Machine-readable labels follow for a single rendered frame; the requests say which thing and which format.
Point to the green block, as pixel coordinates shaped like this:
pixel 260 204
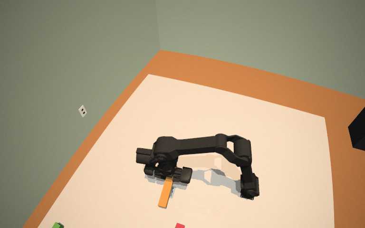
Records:
pixel 57 225

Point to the orange bar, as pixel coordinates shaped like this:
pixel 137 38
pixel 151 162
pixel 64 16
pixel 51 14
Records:
pixel 165 192

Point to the red rectangular block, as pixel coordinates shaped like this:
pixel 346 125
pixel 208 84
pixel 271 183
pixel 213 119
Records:
pixel 179 225

